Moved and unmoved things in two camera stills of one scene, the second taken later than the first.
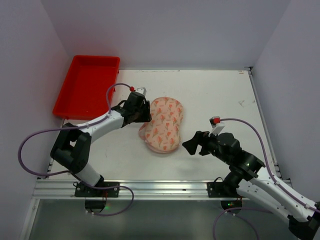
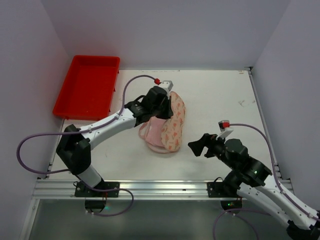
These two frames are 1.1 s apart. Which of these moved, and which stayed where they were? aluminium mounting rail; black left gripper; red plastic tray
Moved: black left gripper
Stayed: aluminium mounting rail; red plastic tray
